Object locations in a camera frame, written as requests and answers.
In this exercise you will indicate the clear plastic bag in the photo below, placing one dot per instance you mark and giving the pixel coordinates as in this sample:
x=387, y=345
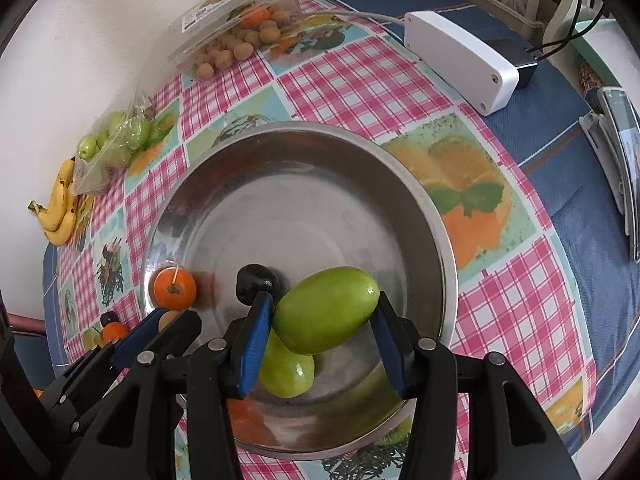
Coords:
x=100, y=175

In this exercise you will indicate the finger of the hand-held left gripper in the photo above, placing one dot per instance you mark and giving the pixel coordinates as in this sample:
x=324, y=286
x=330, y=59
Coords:
x=181, y=330
x=142, y=331

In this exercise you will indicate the pile of small green fruits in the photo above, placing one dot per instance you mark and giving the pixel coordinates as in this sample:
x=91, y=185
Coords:
x=127, y=135

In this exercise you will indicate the smartphone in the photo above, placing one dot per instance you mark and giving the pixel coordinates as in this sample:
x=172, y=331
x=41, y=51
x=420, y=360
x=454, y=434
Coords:
x=625, y=160

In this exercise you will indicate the checkered picture tablecloth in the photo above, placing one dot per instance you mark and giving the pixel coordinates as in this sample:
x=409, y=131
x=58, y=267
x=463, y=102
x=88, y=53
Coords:
x=575, y=220

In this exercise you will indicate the orange tangerine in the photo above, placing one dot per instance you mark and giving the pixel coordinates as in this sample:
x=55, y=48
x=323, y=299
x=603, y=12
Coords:
x=174, y=288
x=115, y=331
x=247, y=417

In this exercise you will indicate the pink chair back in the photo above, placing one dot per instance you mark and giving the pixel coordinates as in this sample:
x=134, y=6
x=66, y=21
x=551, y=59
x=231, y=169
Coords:
x=25, y=323

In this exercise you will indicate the bunch of yellow bananas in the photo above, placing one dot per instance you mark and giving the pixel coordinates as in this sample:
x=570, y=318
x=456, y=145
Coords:
x=60, y=210

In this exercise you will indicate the dark plum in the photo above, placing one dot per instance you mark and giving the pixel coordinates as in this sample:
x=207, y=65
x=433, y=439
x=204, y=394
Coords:
x=252, y=282
x=108, y=317

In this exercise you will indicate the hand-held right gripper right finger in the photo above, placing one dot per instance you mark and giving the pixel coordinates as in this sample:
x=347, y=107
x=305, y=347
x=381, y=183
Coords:
x=387, y=355

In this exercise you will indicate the large steel bowl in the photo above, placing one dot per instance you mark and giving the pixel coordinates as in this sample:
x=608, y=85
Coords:
x=310, y=210

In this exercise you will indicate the small boxed tangerine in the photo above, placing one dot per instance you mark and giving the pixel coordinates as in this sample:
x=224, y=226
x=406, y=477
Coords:
x=252, y=16

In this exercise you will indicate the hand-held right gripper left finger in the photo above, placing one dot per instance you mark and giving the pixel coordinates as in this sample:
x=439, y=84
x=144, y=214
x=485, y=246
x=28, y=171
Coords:
x=255, y=347

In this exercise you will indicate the white rectangular device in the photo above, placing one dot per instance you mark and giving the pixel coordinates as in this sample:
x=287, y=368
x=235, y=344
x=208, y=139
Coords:
x=460, y=57

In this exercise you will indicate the pile of brown longans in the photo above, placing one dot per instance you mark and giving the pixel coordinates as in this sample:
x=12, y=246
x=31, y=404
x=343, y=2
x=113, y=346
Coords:
x=220, y=55

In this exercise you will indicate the clear plastic clamshell box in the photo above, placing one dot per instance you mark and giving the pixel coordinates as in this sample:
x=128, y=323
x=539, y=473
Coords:
x=220, y=5

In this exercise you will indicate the pale green box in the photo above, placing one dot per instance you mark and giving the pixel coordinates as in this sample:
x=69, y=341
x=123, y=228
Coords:
x=610, y=45

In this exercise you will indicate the tan longan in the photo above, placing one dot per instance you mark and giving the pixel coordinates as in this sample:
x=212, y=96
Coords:
x=168, y=319

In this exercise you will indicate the green mango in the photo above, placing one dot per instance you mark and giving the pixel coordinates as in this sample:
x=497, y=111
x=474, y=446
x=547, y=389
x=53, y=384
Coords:
x=325, y=310

